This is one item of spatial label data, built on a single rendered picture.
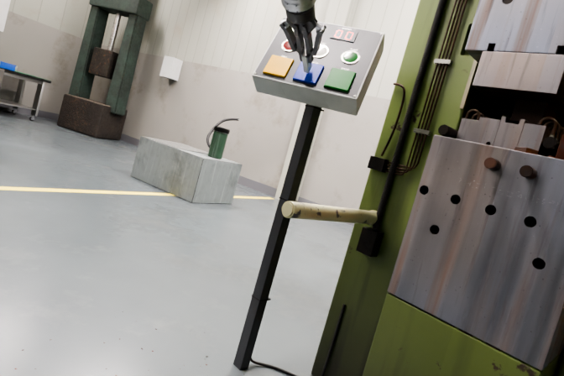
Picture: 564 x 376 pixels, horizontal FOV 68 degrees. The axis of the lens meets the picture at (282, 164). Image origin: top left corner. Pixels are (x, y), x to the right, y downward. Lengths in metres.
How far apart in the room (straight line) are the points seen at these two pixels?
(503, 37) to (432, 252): 0.59
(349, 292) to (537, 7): 1.01
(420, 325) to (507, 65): 0.70
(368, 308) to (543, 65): 0.88
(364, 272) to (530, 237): 0.60
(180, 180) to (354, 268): 2.79
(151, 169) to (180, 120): 2.71
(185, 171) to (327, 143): 2.12
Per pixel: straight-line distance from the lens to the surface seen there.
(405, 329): 1.21
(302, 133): 1.38
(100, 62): 7.71
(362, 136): 5.25
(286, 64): 1.32
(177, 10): 7.71
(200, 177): 3.92
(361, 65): 1.30
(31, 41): 8.55
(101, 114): 7.33
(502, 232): 1.10
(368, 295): 1.49
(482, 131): 1.21
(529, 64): 1.23
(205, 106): 6.68
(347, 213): 1.28
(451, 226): 1.14
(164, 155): 4.26
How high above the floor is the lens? 0.79
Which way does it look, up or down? 3 degrees down
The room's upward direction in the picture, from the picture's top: 16 degrees clockwise
